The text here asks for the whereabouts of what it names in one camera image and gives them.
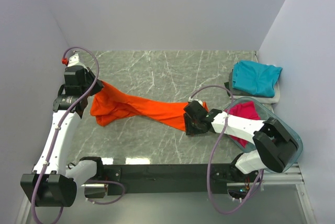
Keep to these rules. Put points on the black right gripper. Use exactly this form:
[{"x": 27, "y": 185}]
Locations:
[{"x": 189, "y": 129}]

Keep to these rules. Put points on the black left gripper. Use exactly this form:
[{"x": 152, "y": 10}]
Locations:
[{"x": 98, "y": 87}]

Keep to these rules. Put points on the orange t shirt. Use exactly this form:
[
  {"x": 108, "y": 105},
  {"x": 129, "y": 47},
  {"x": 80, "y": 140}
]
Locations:
[{"x": 111, "y": 104}]

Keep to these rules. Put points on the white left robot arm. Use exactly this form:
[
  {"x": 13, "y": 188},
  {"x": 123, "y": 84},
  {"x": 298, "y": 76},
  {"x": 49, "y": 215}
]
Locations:
[{"x": 50, "y": 184}]

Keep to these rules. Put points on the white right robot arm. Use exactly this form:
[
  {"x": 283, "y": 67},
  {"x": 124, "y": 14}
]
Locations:
[{"x": 217, "y": 121}]

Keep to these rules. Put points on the grey folded t shirt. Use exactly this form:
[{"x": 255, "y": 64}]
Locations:
[{"x": 231, "y": 82}]

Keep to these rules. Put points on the dark green folded t shirt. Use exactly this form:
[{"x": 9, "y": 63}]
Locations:
[{"x": 226, "y": 84}]

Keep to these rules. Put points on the magenta t shirt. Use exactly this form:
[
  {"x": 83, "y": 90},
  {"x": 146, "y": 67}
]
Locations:
[{"x": 245, "y": 110}]

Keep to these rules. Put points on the blue transparent plastic bin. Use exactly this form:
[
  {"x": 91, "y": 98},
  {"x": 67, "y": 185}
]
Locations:
[{"x": 272, "y": 144}]

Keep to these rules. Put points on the black base crossbar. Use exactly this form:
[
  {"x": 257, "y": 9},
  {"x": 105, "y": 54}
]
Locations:
[{"x": 173, "y": 178}]

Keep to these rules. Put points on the teal folded t shirt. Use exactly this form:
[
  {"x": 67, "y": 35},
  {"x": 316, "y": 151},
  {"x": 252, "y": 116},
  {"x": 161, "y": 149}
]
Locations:
[{"x": 255, "y": 78}]

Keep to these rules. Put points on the white folded t shirt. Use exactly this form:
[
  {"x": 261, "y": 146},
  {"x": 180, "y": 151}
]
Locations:
[{"x": 265, "y": 100}]

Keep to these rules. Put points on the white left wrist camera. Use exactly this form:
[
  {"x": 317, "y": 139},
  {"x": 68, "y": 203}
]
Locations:
[{"x": 74, "y": 60}]

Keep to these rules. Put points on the aluminium frame rail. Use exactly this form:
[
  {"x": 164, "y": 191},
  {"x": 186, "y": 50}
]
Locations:
[{"x": 291, "y": 176}]

